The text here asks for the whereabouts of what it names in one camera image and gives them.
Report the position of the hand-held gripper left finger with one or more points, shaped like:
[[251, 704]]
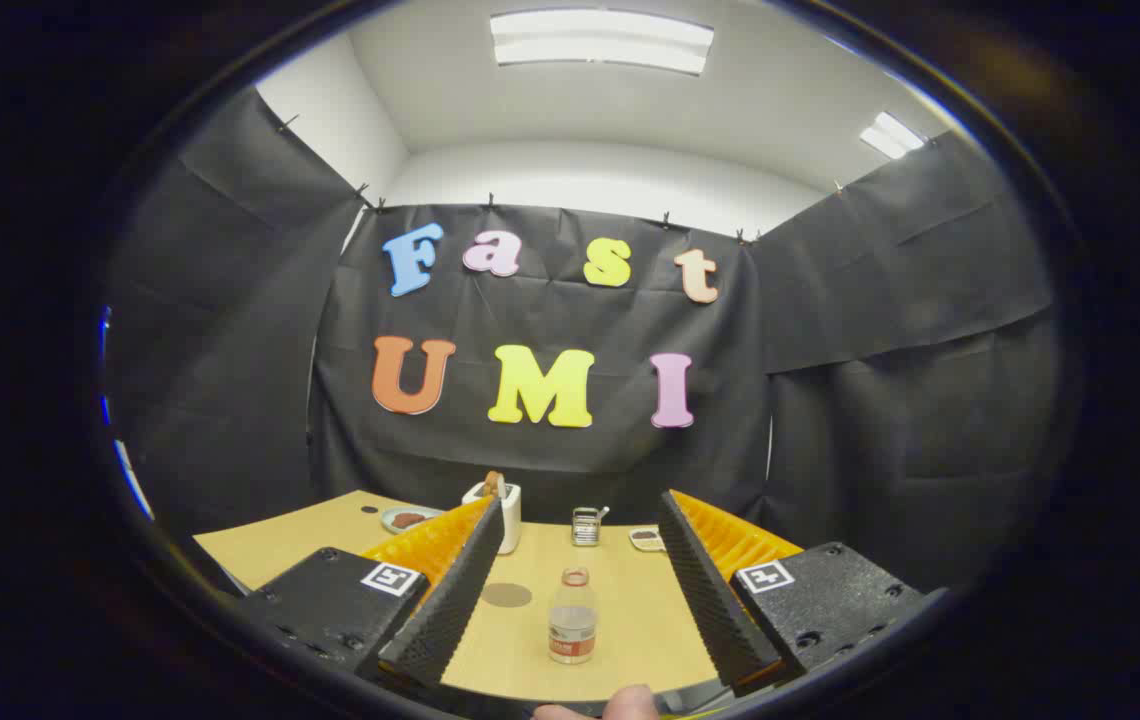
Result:
[[460, 600]]

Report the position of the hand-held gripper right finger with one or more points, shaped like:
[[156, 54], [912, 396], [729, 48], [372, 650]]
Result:
[[710, 600]]

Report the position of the brown round coaster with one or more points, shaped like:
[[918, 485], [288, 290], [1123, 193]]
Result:
[[507, 595]]

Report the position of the clear plastic juice bottle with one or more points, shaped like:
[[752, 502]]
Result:
[[572, 625]]

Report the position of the wooden table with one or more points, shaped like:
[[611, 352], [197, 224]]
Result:
[[630, 620]]

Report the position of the white divided dish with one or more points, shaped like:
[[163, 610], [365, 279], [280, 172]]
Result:
[[645, 539]]

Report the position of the white toaster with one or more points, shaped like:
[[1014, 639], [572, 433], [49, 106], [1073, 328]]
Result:
[[511, 522]]

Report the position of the brown meat piece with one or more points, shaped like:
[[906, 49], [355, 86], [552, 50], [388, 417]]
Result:
[[408, 519]]

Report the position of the pale green plate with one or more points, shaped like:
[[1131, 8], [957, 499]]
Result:
[[393, 524]]

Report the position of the toasted bread slice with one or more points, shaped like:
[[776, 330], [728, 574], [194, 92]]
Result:
[[493, 484]]

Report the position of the small ceiling light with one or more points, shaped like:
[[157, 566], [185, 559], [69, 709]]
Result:
[[892, 135]]

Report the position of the long ceiling light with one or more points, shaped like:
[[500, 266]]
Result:
[[600, 40]]

